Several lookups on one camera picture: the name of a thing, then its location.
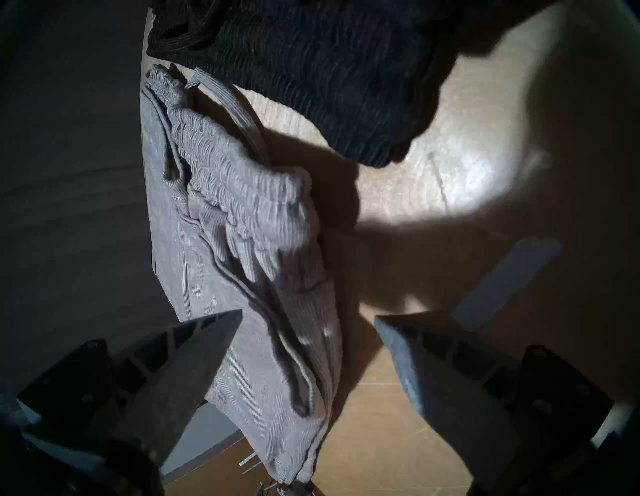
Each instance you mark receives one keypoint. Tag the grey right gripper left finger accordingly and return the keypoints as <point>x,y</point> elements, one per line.
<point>170,370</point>

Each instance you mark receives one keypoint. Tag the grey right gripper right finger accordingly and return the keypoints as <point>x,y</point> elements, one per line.
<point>450,380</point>

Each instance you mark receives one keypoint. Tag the white tape strip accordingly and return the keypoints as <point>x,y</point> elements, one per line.
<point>505,285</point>

